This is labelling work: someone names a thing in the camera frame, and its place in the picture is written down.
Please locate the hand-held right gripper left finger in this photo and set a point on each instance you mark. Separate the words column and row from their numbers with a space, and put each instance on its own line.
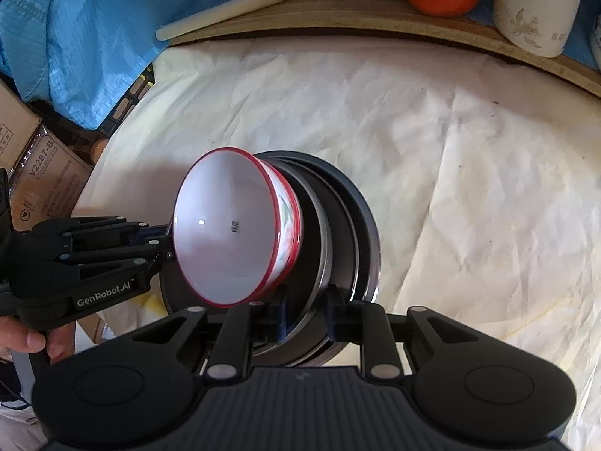
column 281, row 314

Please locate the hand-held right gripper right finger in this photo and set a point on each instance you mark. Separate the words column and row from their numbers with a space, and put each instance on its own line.
column 335, row 314

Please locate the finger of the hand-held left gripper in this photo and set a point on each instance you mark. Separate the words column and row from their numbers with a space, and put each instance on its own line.
column 94, row 230
column 117, row 258

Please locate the steel bowl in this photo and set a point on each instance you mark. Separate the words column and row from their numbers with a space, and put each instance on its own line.
column 324, row 249

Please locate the small steel plate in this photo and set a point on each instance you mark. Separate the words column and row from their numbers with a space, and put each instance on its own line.
column 350, row 244

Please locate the large steel plate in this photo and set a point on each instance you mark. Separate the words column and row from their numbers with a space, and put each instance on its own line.
column 371, row 244

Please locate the person's left hand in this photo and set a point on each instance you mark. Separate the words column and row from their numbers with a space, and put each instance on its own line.
column 19, row 338

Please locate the plain cardboard box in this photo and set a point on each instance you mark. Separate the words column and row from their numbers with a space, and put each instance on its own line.
column 96, row 331

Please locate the printed cardboard box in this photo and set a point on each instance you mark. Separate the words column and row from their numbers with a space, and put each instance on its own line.
column 51, row 174

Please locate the small brown round object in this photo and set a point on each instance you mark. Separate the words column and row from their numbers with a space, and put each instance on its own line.
column 98, row 149

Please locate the open brown cardboard box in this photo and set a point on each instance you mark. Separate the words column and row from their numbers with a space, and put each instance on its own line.
column 14, row 131

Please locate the black plastic crate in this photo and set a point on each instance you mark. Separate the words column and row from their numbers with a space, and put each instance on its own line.
column 124, row 103

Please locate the person's light clothing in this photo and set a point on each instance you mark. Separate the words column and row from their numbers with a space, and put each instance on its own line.
column 14, row 423

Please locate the light blue coat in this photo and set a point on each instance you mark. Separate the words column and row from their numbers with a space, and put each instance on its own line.
column 70, row 33

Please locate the white rolling pin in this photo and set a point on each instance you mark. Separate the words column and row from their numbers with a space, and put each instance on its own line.
column 244, row 2

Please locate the wooden shelf board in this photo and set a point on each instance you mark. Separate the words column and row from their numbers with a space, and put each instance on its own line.
column 328, row 14

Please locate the white thermos cup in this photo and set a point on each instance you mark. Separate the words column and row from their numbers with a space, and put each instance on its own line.
column 535, row 4

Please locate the white bottle with blue lid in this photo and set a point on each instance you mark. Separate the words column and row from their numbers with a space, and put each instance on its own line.
column 596, row 44

